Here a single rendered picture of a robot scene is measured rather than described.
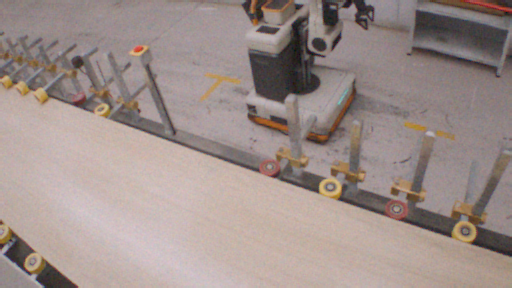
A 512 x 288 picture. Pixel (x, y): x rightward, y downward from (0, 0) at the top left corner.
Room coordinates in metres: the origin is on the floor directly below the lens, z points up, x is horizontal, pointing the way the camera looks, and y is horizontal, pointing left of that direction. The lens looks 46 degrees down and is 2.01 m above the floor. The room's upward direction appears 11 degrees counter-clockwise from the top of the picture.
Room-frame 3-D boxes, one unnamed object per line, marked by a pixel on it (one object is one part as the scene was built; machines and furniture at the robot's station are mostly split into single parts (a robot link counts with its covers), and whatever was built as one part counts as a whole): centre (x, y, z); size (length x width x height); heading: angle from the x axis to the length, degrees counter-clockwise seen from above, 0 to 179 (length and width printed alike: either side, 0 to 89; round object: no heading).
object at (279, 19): (2.30, -0.28, 0.87); 0.23 x 0.15 x 0.11; 142
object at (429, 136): (0.74, -0.53, 0.92); 0.04 x 0.04 x 0.48; 53
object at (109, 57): (1.64, 0.67, 0.93); 0.04 x 0.04 x 0.48; 53
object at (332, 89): (2.23, -0.37, 0.16); 0.67 x 0.64 x 0.25; 52
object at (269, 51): (2.29, -0.29, 0.59); 0.55 x 0.34 x 0.83; 142
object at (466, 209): (0.61, -0.71, 0.81); 0.14 x 0.06 x 0.05; 53
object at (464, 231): (0.50, -0.61, 0.85); 0.08 x 0.08 x 0.11
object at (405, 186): (0.76, -0.51, 0.83); 0.14 x 0.06 x 0.05; 53
